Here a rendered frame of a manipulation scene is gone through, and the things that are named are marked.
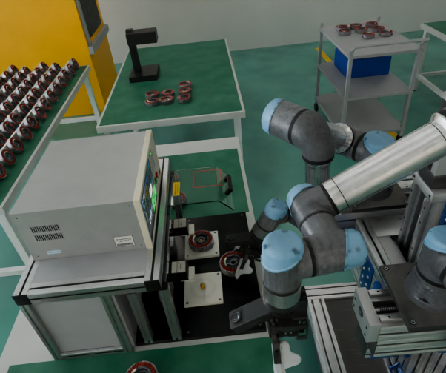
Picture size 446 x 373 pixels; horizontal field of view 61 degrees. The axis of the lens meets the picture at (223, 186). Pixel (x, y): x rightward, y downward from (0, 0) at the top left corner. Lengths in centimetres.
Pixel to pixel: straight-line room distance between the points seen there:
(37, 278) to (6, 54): 399
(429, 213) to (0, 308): 256
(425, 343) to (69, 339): 115
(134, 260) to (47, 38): 387
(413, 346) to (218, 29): 572
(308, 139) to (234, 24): 546
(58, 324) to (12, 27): 396
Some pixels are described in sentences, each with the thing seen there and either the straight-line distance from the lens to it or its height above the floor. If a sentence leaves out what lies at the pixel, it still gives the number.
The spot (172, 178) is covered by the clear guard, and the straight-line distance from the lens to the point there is 164.
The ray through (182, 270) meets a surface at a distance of 145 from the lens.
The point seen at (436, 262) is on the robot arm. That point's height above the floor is 121.
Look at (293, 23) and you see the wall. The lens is 666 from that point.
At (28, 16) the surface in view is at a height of 118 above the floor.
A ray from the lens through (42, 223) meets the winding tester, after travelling 128.
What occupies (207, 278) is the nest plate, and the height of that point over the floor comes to 78.
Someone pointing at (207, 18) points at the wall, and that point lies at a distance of 646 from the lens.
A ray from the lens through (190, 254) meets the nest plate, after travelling 169.
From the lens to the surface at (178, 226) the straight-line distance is 162.
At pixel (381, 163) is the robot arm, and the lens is 82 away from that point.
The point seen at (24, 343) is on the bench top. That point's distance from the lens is 170.
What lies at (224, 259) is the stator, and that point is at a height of 85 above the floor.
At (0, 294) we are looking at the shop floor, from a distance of 307.
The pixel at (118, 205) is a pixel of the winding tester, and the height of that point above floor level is 131.
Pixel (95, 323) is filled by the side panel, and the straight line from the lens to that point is 140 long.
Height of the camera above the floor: 200
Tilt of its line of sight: 37 degrees down
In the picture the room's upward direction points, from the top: 6 degrees counter-clockwise
